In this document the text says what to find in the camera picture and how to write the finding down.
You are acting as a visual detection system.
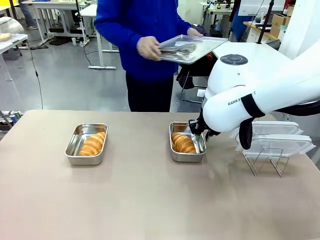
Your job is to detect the rectangular steel container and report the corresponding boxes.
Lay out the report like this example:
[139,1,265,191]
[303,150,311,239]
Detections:
[64,122,109,166]
[169,121,207,163]

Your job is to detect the person's right hand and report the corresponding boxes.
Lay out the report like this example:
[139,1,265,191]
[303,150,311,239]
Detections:
[136,36,162,61]

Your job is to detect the white standing desk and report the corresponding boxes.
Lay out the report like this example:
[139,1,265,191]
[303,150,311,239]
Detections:
[79,3,120,70]

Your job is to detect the cluster of drink cans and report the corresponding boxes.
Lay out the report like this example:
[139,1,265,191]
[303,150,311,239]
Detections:
[0,109,23,131]

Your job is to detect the person's left hand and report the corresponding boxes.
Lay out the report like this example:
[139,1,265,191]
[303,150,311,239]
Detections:
[186,27,204,38]

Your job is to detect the golden croissant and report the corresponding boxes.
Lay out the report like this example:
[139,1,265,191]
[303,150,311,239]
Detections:
[171,132,198,154]
[78,131,107,157]

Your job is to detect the person's left forearm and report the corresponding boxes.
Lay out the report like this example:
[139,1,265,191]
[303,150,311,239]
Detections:
[172,9,195,35]

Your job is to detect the metal wire lid rack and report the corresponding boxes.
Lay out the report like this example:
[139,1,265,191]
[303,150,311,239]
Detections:
[242,146,291,178]

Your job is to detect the clear plastic container lid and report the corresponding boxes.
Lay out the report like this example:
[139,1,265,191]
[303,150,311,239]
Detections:
[234,134,316,158]
[229,120,304,141]

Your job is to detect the silver baking tray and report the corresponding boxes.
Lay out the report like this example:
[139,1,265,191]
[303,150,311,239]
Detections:
[158,34,229,65]

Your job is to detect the clear plastic dome cover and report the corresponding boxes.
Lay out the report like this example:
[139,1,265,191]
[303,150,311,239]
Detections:
[0,16,26,41]

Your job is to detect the black vertical stand pole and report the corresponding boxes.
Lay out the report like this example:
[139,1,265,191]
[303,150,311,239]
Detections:
[257,0,275,45]

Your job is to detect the black right arm cable sleeve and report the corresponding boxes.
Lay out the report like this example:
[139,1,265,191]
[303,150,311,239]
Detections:
[238,93,320,151]

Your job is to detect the metal serving tongs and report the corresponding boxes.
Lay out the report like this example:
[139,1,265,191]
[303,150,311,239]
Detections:
[159,42,197,55]

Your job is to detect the person's right forearm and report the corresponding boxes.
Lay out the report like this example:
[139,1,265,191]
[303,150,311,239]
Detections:
[94,18,145,51]

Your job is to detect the background person in jeans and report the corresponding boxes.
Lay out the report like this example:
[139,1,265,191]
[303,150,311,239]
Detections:
[17,0,38,31]

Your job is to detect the black floor cable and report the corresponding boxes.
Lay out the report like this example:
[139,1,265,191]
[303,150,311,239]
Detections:
[24,37,44,110]

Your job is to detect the white table with dome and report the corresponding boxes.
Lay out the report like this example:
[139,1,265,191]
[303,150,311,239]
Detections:
[0,33,29,55]

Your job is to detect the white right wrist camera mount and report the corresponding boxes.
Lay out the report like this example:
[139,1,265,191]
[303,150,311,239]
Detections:
[196,89,207,105]

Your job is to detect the long white workbench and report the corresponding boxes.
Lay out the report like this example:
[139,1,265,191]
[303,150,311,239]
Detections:
[32,0,88,46]

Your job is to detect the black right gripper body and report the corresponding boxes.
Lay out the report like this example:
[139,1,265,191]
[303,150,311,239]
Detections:
[188,109,213,137]

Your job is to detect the person in blue sweater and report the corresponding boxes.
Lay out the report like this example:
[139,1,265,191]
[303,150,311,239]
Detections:
[93,0,201,113]

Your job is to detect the brown cardboard box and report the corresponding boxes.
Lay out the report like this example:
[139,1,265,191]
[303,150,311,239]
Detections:
[270,13,292,38]

